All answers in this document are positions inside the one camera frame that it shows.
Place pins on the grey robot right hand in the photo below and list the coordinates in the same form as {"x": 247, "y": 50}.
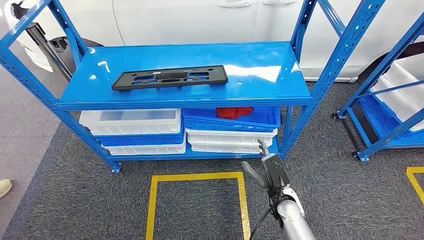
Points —
{"x": 275, "y": 172}

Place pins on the black plastic frame part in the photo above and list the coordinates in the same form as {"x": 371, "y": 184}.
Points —
{"x": 217, "y": 78}

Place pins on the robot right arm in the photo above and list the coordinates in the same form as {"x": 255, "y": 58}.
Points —
{"x": 293, "y": 222}

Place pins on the red plastic part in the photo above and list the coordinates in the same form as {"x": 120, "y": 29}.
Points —
{"x": 232, "y": 112}

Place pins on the blue wheeled shelf rack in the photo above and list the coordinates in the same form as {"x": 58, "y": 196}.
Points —
{"x": 384, "y": 139}

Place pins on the blue metal shelf rack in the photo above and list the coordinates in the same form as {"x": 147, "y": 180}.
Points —
{"x": 198, "y": 56}

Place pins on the white plastic bin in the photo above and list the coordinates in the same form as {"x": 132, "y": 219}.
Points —
{"x": 132, "y": 127}
{"x": 228, "y": 137}
{"x": 145, "y": 150}
{"x": 407, "y": 69}
{"x": 225, "y": 149}

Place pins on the blue plastic bin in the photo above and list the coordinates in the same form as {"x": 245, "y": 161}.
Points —
{"x": 232, "y": 126}
{"x": 381, "y": 119}
{"x": 142, "y": 140}

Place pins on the yellow floor tape square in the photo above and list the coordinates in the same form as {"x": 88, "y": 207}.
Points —
{"x": 198, "y": 176}

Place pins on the white car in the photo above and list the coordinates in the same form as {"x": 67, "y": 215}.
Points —
{"x": 182, "y": 20}

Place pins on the beige shoe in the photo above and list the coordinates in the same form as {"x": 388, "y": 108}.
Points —
{"x": 4, "y": 188}

